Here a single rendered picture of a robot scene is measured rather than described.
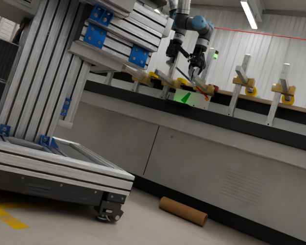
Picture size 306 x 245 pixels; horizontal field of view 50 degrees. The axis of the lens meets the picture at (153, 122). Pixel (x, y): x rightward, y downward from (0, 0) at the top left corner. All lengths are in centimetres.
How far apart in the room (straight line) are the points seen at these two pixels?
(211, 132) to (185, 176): 42
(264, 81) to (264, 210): 766
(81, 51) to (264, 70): 859
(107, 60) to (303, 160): 125
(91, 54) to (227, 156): 123
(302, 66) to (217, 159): 764
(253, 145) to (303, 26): 829
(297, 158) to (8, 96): 159
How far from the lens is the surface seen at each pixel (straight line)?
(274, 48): 1007
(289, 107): 231
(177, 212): 209
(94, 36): 150
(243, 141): 213
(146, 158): 255
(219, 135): 217
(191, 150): 242
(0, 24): 372
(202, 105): 221
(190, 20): 197
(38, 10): 161
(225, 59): 1030
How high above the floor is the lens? 42
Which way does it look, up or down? 3 degrees up
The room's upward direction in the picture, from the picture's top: 18 degrees clockwise
